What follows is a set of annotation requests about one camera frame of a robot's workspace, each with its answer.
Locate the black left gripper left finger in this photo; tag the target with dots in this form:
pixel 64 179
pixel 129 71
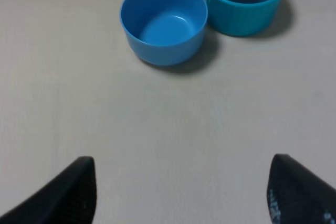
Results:
pixel 71 197

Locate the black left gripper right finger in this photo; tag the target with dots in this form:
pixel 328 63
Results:
pixel 297 195

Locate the blue plastic bowl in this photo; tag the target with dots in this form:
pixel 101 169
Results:
pixel 164 32

